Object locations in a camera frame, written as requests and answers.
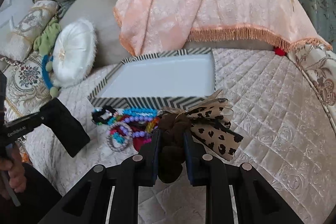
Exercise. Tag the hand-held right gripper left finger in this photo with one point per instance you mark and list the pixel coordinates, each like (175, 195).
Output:
(157, 161)

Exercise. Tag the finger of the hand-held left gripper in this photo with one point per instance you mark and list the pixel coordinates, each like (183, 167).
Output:
(26, 123)

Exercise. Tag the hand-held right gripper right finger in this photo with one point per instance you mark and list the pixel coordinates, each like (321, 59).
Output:
(188, 161)

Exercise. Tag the brown scrunchie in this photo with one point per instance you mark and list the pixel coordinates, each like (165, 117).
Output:
(172, 150)

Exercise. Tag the red fabric bow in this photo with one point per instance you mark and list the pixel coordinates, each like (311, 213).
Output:
(139, 144)

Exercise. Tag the leopard print bow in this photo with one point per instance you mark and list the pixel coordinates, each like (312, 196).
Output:
(210, 134)

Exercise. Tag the black cloth band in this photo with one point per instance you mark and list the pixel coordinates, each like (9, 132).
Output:
(65, 127)

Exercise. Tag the black scrunchie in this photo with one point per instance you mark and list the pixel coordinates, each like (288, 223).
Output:
(105, 110)

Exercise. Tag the striped cardboard box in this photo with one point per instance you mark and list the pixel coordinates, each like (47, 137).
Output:
(157, 77)

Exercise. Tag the person's left hand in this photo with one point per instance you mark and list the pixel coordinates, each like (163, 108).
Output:
(17, 171)

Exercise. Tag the floral embroidered cushion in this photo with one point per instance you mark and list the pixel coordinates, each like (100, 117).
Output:
(23, 82)

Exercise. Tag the person's dark clothing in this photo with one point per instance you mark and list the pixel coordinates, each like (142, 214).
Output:
(36, 195)

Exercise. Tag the cream embroidered bolster cushion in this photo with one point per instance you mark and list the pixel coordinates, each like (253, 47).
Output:
(23, 27)

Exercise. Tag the white round satin pillow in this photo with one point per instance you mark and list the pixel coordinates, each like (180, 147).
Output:
(73, 53)

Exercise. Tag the green plush toy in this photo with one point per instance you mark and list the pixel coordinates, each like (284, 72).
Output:
(48, 35)

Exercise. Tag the cream quilted bedspread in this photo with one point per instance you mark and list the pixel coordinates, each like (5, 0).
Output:
(262, 113)

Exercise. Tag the beige upholstered backrest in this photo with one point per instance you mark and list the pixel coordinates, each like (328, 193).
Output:
(97, 29)

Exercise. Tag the small red object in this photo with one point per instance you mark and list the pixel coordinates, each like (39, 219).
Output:
(279, 51)

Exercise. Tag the cream floral bird cushion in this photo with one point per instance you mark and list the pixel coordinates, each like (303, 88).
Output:
(317, 74)

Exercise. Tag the peach fringed blanket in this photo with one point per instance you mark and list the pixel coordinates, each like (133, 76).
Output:
(197, 3)

